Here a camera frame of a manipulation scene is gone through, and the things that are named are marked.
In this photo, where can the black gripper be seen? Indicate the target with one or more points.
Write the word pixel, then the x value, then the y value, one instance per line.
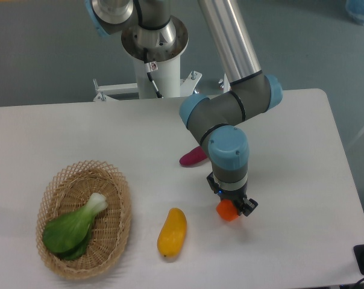
pixel 238 197

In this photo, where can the orange toy fruit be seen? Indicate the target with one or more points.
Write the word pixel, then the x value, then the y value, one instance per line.
pixel 226 210

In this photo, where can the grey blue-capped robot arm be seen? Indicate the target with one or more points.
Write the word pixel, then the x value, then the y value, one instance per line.
pixel 212 121

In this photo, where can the purple toy sweet potato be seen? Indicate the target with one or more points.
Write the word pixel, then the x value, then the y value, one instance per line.
pixel 194 157

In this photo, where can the yellow toy mango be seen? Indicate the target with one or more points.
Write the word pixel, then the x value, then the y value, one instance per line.
pixel 172 235

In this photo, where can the woven wicker basket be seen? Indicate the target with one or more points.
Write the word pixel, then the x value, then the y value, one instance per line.
pixel 70 189

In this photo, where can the green toy bok choy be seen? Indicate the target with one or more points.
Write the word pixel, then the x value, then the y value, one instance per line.
pixel 68 235

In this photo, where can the blue plastic bag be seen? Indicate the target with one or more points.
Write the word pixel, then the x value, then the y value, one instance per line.
pixel 355 9

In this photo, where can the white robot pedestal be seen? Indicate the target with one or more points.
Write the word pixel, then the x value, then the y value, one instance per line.
pixel 156 56

